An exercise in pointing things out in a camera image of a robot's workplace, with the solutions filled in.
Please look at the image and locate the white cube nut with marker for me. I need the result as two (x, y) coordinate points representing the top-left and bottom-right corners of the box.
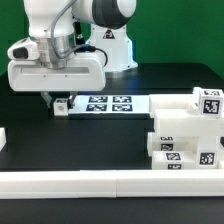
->
(199, 89), (224, 117)

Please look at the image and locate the white marker base sheet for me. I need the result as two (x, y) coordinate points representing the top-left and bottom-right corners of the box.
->
(69, 95), (149, 114)

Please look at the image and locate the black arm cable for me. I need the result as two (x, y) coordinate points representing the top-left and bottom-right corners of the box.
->
(49, 0), (109, 68)

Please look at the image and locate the white U-shaped fence frame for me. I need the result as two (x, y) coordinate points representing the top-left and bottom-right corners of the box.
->
(0, 127), (224, 200)

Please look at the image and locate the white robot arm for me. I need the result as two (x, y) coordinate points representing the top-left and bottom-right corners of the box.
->
(7, 0), (137, 101)

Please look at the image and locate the white chair backrest frame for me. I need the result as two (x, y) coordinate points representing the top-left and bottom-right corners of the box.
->
(149, 87), (224, 137)

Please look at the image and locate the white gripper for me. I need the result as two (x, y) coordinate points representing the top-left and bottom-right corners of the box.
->
(7, 38), (106, 108)

